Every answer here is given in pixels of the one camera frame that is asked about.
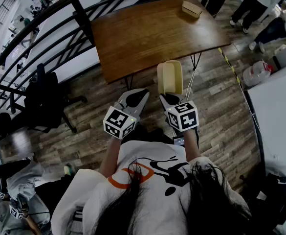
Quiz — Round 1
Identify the black metal railing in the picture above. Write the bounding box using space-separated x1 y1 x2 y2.
0 0 208 115

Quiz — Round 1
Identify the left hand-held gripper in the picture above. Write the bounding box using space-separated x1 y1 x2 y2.
103 89 150 140

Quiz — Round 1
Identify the clear plastic jug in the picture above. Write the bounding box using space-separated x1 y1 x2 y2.
242 60 273 87

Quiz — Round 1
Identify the white cable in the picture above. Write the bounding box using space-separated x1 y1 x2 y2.
185 70 197 100

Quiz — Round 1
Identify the black office chair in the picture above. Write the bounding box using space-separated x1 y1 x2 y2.
22 62 88 134
240 172 286 230

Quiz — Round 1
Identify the yellow black floor tape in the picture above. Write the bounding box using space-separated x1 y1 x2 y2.
218 47 243 91

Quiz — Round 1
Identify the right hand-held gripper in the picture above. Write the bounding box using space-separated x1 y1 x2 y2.
159 94 199 132

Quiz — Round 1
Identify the brown wooden table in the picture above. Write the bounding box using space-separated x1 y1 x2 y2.
90 0 231 91

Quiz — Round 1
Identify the person's left forearm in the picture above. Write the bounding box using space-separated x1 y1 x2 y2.
98 136 123 178

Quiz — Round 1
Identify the white side bench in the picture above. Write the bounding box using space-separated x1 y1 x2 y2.
245 62 286 235

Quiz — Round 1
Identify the person's white printed shirt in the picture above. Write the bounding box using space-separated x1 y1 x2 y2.
51 140 252 235

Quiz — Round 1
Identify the person's right forearm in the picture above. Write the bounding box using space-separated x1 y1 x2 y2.
183 128 202 163

